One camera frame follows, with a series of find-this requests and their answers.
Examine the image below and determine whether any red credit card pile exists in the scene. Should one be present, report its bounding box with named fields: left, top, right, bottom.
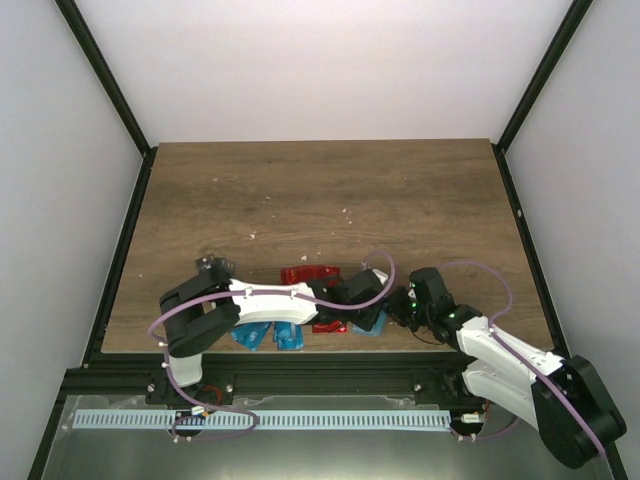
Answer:
left=280, top=264, right=341, bottom=285

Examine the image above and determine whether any grey metal base plate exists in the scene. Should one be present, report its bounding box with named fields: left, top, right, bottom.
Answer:
left=35, top=397, right=612, bottom=479

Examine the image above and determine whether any black right frame post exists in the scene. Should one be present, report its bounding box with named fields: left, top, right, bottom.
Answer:
left=493, top=0, right=593, bottom=154

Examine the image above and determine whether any blue credit card pile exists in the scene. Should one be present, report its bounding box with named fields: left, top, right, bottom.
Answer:
left=273, top=322, right=304, bottom=351

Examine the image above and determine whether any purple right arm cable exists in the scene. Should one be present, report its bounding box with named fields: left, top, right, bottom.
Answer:
left=437, top=260, right=609, bottom=461

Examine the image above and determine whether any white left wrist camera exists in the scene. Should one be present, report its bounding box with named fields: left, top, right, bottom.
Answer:
left=372, top=269, right=389, bottom=286

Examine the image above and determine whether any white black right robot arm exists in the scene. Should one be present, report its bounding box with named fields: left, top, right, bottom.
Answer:
left=386, top=267, right=627, bottom=469

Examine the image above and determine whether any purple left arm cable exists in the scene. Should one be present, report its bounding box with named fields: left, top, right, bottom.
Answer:
left=148, top=250, right=397, bottom=444

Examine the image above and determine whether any black frame post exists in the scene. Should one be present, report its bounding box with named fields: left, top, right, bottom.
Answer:
left=493, top=0, right=593, bottom=154
left=54, top=0, right=151, bottom=157

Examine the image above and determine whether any light blue slotted cable duct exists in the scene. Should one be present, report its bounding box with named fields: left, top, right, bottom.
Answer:
left=72, top=409, right=451, bottom=433

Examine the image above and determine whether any black left frame post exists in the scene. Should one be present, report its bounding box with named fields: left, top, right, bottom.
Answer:
left=54, top=0, right=151, bottom=157

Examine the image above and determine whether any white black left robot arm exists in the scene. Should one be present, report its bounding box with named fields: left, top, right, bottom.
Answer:
left=159, top=267, right=393, bottom=404

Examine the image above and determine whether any black front frame rail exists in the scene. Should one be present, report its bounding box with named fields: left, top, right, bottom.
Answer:
left=61, top=351, right=473, bottom=403

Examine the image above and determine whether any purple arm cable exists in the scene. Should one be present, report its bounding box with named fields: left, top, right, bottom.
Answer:
left=437, top=260, right=609, bottom=461
left=148, top=250, right=397, bottom=444

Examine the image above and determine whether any black credit card pile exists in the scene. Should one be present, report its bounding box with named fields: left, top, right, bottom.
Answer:
left=195, top=254, right=235, bottom=277

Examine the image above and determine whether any blue card holder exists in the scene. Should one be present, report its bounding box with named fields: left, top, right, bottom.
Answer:
left=351, top=311, right=387, bottom=337

